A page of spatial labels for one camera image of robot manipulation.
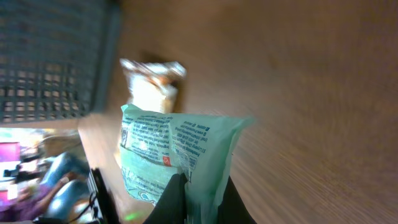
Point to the dark grey mesh basket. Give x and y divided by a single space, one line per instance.
57 58

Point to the beige snack bag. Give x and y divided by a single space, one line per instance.
153 86

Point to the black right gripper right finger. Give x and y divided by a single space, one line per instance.
232 209

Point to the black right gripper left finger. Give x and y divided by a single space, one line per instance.
171 207

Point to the teal wipes packet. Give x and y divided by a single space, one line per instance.
155 146

